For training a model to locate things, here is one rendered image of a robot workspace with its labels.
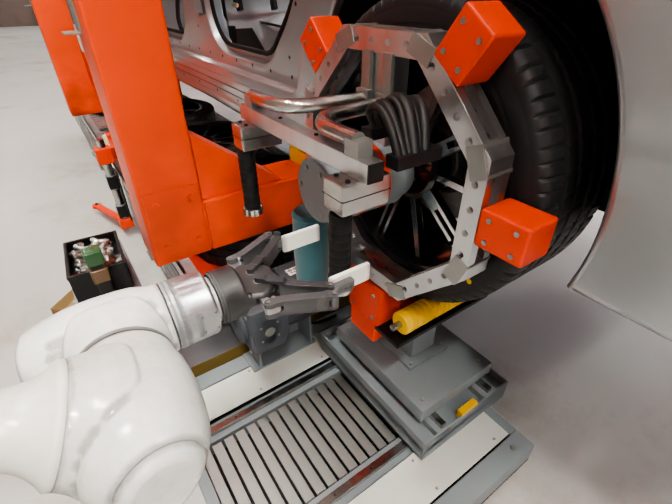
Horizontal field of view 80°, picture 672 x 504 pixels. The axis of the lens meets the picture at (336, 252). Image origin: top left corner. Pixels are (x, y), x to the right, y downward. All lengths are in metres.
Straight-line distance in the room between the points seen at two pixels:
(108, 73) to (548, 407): 1.58
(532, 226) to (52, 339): 0.62
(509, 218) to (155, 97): 0.81
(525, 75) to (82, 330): 0.67
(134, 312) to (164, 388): 0.14
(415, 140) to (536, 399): 1.19
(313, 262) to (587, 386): 1.14
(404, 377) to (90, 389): 0.98
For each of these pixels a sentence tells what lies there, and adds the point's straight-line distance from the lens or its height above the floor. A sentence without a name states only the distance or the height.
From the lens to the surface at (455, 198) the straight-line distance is 1.02.
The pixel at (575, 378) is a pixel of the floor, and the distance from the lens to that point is 1.75.
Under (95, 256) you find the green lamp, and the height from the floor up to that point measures 0.65.
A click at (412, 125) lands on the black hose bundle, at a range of 0.61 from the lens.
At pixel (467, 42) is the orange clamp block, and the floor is 1.11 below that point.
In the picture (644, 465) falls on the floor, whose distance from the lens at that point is 1.62.
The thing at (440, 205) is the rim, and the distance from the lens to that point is 0.89.
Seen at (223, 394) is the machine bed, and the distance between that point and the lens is 1.42.
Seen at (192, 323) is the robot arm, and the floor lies 0.84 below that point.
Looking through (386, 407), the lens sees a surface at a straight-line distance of 1.27.
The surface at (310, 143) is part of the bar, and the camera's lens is 0.66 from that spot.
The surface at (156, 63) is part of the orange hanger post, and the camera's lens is 1.07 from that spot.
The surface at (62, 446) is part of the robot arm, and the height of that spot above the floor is 0.90.
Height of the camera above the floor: 1.18
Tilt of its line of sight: 33 degrees down
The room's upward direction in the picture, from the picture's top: straight up
